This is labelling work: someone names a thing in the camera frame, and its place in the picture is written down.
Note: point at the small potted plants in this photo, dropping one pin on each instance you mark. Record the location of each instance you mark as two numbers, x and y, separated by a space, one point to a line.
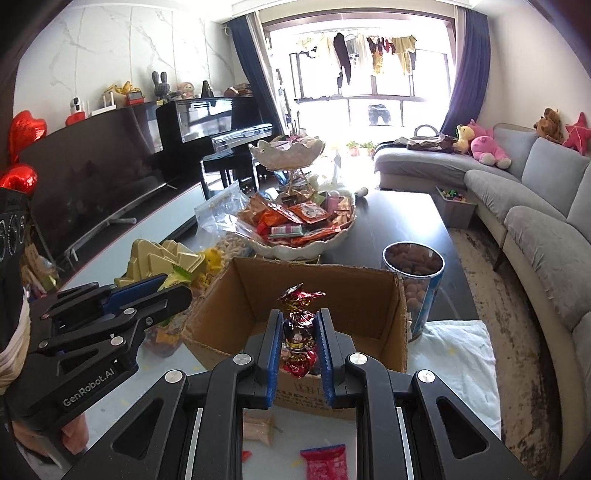
360 148

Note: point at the brown plush toy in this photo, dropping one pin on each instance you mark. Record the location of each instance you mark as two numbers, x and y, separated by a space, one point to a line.
549 124

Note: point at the grey television cabinet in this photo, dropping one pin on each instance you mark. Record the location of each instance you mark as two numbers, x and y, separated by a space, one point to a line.
184 203

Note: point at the brown item on piano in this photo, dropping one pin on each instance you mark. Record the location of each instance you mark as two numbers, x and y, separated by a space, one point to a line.
238 90

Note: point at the black metronome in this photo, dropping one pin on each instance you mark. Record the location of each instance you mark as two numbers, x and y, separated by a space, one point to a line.
207 90

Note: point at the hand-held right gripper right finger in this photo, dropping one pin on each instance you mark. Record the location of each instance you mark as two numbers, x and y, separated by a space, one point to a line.
324 355

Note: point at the hanging blue jeans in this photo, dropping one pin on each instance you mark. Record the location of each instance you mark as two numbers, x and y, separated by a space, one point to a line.
379 114

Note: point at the dark blue curtain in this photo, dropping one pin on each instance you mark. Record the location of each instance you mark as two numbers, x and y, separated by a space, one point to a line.
256 78
466 69

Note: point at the white tiered bowl stand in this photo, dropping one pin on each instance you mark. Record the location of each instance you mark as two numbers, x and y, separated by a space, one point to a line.
286 154

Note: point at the white camera toy red base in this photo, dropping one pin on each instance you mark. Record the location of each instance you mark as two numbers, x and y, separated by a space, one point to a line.
76 110

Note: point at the black upright piano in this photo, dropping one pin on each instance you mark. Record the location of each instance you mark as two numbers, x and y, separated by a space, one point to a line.
198 115

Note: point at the patterned floor rug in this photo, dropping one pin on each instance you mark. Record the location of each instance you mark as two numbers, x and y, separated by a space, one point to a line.
508 323

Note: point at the row of hanging laundry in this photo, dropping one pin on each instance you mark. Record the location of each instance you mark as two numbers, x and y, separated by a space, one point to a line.
351 55

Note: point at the beige snack packet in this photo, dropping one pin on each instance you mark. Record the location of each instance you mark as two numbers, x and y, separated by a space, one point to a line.
258 427

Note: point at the yellow ornament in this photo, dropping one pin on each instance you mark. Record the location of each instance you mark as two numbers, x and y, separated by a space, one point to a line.
120 89

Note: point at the yellow-green snack packet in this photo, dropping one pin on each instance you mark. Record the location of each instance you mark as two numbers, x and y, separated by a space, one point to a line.
178 276

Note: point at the red foil twisted candy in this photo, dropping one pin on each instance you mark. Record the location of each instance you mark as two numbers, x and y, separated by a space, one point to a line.
298 327

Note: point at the pink snack packet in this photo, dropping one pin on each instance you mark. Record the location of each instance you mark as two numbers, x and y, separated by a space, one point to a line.
323 461

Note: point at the white router stand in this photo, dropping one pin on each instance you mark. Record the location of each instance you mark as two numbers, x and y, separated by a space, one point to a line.
105 107

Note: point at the grey sectional sofa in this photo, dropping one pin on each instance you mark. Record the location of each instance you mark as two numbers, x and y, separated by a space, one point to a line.
545 221

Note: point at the light blue tablecloth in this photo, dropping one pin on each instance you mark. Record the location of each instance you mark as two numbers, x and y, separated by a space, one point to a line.
452 369

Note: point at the pink star pillow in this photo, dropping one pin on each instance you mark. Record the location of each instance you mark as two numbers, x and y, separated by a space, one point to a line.
579 134

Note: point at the brown cardboard box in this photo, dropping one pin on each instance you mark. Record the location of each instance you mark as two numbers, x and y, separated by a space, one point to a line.
221 314

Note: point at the person's left hand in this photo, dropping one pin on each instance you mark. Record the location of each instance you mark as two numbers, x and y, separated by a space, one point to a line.
76 434

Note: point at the red heart foil balloon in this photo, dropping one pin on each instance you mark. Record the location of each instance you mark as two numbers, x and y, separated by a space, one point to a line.
18 180
25 131

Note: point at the clear plastic zip bag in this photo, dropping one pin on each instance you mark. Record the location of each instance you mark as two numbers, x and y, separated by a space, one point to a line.
221 210

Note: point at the black piano bench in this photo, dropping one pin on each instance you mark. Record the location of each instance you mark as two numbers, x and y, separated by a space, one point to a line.
228 161

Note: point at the small box of toys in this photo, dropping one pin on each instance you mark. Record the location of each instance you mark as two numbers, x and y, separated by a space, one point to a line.
455 210

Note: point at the grey rabbit figurine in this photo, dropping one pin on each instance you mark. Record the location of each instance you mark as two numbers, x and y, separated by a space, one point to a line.
159 85

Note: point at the dark bag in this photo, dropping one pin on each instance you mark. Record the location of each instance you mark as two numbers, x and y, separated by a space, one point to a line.
429 142

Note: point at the small plush doll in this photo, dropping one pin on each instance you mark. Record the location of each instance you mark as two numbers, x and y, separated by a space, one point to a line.
185 90

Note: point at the blue tin of nuts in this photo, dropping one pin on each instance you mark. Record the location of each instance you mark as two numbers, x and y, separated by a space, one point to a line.
415 295

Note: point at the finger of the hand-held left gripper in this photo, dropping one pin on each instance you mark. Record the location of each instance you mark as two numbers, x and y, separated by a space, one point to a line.
157 307
134 291

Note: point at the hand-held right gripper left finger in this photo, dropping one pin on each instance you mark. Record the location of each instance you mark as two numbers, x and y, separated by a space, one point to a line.
275 355

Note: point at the black curved television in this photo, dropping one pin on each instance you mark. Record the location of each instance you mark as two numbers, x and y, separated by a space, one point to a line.
101 184

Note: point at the pink plush toy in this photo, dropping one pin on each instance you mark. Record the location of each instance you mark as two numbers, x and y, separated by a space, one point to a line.
489 145

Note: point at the yellow plush toy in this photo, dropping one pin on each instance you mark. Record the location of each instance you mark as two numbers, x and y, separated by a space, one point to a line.
463 137

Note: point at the beige printed paper bag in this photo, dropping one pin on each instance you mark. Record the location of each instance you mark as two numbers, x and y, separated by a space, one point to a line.
41 270

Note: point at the pile of snack packets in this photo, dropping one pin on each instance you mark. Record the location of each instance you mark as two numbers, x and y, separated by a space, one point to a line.
300 217

